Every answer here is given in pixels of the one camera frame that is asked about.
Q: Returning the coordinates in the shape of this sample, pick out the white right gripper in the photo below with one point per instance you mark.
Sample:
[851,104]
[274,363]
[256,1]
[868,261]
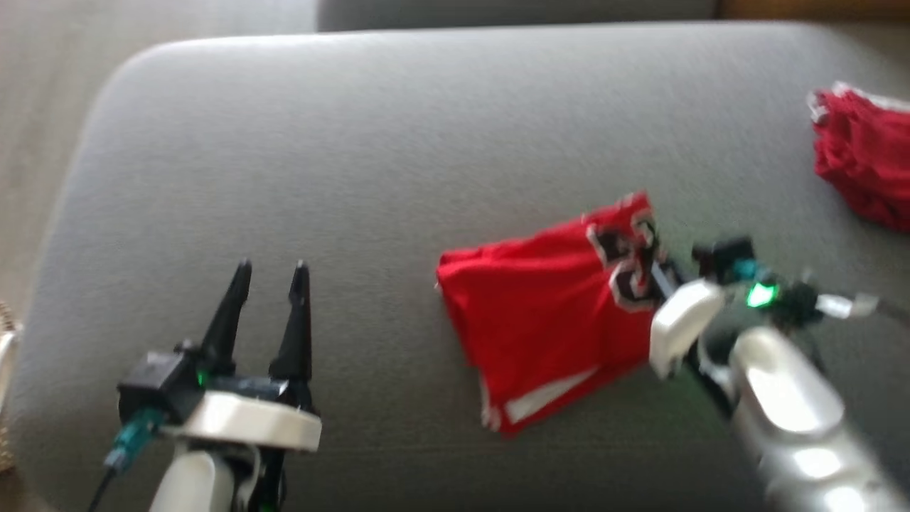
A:
[682,323]

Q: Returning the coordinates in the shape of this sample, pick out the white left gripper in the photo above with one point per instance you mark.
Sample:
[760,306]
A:
[249,419]

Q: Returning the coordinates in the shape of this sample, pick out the red white basketball jersey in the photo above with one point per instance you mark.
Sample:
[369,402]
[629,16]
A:
[540,320]

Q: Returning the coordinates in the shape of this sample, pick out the red shorts with white stripe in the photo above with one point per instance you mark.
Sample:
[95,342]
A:
[867,156]

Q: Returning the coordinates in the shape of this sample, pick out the grey sofa seat cushion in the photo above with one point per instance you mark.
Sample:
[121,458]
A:
[355,178]

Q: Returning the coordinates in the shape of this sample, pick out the cream perforated laundry basket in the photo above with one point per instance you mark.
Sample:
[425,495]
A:
[6,398]

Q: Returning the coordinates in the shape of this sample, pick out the grey sofa back cushion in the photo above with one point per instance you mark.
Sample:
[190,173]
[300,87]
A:
[512,14]

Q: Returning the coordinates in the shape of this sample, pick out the yellow sofa cushion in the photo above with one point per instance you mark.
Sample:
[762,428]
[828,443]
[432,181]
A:
[817,7]

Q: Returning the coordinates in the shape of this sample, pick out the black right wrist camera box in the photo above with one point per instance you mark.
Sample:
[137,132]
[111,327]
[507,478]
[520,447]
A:
[725,257]

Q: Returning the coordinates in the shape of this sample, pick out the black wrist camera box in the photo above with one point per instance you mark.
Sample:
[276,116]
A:
[725,257]
[156,384]

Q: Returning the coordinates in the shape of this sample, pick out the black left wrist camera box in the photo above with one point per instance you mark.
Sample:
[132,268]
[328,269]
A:
[156,384]

